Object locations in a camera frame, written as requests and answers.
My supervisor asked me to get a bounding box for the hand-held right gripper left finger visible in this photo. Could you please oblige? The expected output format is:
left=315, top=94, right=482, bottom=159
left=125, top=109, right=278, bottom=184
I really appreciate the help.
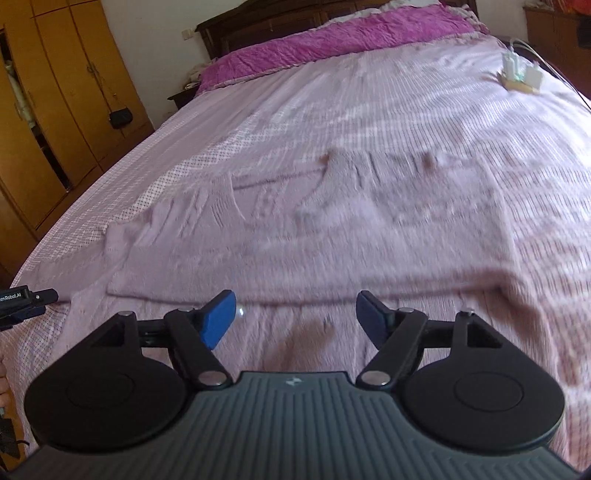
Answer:
left=85, top=290, right=237, bottom=389

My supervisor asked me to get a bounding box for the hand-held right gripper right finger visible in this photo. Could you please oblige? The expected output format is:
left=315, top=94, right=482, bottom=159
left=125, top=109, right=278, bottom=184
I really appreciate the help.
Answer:
left=355, top=291, right=505, bottom=389

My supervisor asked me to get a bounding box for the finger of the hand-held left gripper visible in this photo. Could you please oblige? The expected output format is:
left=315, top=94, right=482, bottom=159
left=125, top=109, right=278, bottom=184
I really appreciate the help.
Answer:
left=30, top=288, right=59, bottom=319

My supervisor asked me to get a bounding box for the pink cable-knit sweater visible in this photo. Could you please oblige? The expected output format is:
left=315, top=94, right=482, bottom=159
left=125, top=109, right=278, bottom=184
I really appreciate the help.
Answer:
left=105, top=150, right=515, bottom=306

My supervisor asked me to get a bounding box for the small black hanging bag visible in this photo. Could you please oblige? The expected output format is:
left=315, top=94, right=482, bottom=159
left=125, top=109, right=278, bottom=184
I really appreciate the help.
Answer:
left=108, top=107, right=134, bottom=130

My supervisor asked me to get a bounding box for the dark wooden nightstand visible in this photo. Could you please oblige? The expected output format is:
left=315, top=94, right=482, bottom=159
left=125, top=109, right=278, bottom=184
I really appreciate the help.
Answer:
left=167, top=83, right=202, bottom=112

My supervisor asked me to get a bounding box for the pink checked bed sheet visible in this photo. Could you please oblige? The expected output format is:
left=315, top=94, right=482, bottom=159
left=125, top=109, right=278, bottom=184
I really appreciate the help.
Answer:
left=0, top=34, right=591, bottom=464

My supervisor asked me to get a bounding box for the orange wooden wardrobe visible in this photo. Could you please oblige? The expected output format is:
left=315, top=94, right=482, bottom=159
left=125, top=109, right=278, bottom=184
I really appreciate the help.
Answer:
left=0, top=0, right=156, bottom=278

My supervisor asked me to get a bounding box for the magenta crinkled blanket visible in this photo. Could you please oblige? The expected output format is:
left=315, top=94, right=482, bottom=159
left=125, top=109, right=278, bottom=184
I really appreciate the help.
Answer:
left=196, top=8, right=490, bottom=96

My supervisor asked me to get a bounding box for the power strip with white chargers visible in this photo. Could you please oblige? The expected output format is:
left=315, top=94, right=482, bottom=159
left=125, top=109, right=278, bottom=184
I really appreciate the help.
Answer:
left=499, top=51, right=544, bottom=96

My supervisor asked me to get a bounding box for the dark wooden headboard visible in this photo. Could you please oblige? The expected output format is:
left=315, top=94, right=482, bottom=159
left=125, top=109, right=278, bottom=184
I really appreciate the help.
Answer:
left=195, top=0, right=481, bottom=62

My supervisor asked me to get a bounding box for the white pillow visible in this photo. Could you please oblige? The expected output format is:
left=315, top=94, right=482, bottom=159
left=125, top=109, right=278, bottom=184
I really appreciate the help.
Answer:
left=318, top=0, right=476, bottom=25

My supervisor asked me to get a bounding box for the brown wooden cabinet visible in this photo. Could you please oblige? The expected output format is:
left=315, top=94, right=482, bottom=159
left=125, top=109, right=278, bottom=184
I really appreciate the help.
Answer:
left=522, top=4, right=591, bottom=99

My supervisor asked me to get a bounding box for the red cloth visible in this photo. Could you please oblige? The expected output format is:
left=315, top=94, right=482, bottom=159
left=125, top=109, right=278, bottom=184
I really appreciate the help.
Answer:
left=537, top=0, right=591, bottom=16

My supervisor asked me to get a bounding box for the black strap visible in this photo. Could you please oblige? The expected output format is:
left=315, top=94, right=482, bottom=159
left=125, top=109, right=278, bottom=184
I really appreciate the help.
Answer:
left=0, top=412, right=27, bottom=463

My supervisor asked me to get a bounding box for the white charger cable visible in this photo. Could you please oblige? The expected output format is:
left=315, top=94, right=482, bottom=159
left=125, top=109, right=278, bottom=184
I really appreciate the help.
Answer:
left=508, top=39, right=591, bottom=110

